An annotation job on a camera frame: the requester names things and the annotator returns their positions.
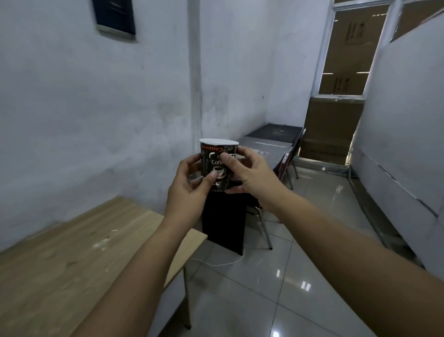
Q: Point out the person's right hand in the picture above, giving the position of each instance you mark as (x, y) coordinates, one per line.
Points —
(258, 177)

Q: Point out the person's left hand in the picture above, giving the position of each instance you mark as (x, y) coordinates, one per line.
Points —
(185, 201)

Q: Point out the person's right thumb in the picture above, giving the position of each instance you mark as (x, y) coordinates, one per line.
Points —
(229, 165)

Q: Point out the person's left thumb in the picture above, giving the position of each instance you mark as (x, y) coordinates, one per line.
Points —
(212, 180)

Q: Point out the dark printed paper cup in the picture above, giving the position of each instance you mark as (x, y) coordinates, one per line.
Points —
(212, 154)

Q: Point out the person's left forearm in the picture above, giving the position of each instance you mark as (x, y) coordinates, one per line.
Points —
(138, 277)

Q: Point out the person's right forearm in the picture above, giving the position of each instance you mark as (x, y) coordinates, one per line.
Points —
(347, 264)

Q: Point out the grey table with black panel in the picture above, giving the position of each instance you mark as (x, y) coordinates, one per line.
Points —
(223, 222)

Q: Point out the red chair with metal legs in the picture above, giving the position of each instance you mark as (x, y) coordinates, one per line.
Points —
(300, 145)
(285, 163)

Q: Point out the large brown cardboard box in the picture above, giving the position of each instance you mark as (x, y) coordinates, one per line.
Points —
(326, 151)
(334, 118)
(416, 17)
(343, 84)
(353, 38)

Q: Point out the light wooden table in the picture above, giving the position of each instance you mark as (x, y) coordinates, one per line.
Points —
(62, 264)

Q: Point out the white partition panel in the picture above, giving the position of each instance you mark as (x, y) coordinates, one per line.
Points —
(399, 132)

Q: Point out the white wall conduit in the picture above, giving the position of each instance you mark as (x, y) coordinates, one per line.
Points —
(195, 69)

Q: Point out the white window frame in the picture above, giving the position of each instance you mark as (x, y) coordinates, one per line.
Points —
(324, 52)

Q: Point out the dark framed wall board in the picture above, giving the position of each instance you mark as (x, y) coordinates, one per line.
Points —
(114, 15)

